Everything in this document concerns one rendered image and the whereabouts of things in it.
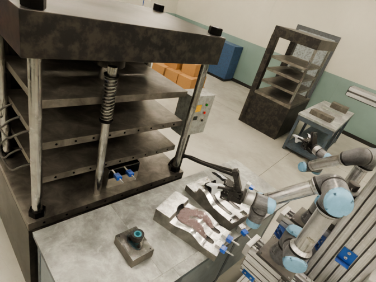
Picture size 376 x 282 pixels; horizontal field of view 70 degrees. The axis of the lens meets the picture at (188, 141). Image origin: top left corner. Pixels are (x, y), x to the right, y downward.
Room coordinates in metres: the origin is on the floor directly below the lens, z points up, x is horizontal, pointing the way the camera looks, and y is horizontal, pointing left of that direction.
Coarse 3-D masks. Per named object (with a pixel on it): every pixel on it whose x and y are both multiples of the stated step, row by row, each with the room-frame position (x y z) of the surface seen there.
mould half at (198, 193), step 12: (204, 180) 1.92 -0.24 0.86; (192, 192) 1.73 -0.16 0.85; (204, 192) 1.66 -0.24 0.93; (204, 204) 1.64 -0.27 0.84; (216, 204) 1.63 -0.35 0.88; (228, 204) 1.67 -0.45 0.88; (216, 216) 1.55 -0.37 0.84; (228, 216) 1.53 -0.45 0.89; (240, 216) 1.57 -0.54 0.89; (228, 228) 1.47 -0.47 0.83
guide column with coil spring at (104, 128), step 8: (112, 72) 1.45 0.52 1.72; (112, 88) 1.46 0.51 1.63; (112, 96) 1.47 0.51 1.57; (104, 112) 1.45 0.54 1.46; (104, 128) 1.45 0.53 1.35; (104, 136) 1.45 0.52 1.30; (104, 144) 1.46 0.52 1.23; (104, 152) 1.46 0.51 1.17; (104, 160) 1.47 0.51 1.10; (96, 168) 1.45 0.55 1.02; (96, 176) 1.45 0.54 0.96; (96, 184) 1.45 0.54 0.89; (96, 192) 1.45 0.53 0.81
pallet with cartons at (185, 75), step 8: (160, 64) 6.61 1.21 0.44; (168, 64) 6.68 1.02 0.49; (176, 64) 6.58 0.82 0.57; (184, 64) 6.54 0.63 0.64; (192, 64) 6.45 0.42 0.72; (200, 64) 6.57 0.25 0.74; (160, 72) 6.52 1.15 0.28; (168, 72) 6.42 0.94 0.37; (176, 72) 6.37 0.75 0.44; (184, 72) 6.52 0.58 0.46; (192, 72) 6.42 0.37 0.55; (176, 80) 6.31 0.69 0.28; (184, 80) 6.22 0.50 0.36; (192, 80) 6.18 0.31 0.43; (184, 88) 6.20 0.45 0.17; (192, 88) 6.30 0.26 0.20
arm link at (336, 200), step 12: (324, 180) 1.11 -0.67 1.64; (336, 180) 1.08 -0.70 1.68; (324, 192) 1.03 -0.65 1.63; (336, 192) 0.99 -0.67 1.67; (348, 192) 1.00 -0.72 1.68; (324, 204) 0.98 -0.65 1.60; (336, 204) 0.97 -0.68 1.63; (348, 204) 0.96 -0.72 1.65; (312, 216) 1.03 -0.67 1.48; (324, 216) 0.99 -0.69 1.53; (336, 216) 0.96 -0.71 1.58; (312, 228) 1.00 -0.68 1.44; (324, 228) 0.99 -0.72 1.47; (288, 240) 1.10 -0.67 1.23; (300, 240) 1.01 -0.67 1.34; (312, 240) 0.99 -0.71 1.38; (288, 252) 1.01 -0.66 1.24; (300, 252) 0.98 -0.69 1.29; (288, 264) 0.97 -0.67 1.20; (300, 264) 0.96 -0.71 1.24
